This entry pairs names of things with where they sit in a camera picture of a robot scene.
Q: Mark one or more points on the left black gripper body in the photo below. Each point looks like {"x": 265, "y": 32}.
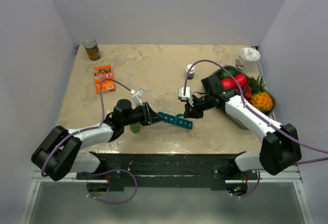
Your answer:
{"x": 141, "y": 114}

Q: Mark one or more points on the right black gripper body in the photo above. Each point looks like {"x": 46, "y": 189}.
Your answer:
{"x": 199, "y": 105}

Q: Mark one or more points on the teal weekly pill organizer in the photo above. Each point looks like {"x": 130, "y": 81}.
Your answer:
{"x": 176, "y": 120}

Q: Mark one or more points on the green pill bottle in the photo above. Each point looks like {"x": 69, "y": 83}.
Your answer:
{"x": 135, "y": 128}

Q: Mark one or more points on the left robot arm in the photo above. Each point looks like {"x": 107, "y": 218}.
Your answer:
{"x": 58, "y": 155}

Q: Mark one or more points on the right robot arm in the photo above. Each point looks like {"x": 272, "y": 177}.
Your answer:
{"x": 279, "y": 149}

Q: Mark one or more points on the white capped dark pill bottle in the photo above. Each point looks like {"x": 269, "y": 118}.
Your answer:
{"x": 190, "y": 71}

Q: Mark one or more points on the green toy lime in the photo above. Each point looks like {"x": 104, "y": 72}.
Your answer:
{"x": 227, "y": 74}

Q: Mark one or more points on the dark grey fruit tray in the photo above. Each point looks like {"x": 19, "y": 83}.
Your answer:
{"x": 214, "y": 79}

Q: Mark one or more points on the toy cherries cluster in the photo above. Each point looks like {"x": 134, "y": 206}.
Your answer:
{"x": 247, "y": 94}

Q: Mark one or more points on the red toy apple right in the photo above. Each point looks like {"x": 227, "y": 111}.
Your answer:
{"x": 241, "y": 79}

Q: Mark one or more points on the orange cardboard box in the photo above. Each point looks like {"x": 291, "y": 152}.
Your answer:
{"x": 102, "y": 73}

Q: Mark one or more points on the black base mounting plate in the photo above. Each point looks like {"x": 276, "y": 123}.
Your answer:
{"x": 213, "y": 171}

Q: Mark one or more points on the white paper cup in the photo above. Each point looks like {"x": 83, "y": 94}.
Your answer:
{"x": 247, "y": 60}

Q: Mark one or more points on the tin food can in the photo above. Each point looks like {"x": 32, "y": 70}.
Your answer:
{"x": 92, "y": 49}

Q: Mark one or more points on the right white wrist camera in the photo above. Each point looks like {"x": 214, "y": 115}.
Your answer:
{"x": 184, "y": 94}

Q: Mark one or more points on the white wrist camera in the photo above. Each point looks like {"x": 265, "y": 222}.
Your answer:
{"x": 137, "y": 96}
{"x": 184, "y": 94}

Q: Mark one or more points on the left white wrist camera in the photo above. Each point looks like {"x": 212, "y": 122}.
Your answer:
{"x": 137, "y": 96}

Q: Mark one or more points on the aluminium frame rail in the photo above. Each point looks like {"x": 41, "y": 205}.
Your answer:
{"x": 136, "y": 143}

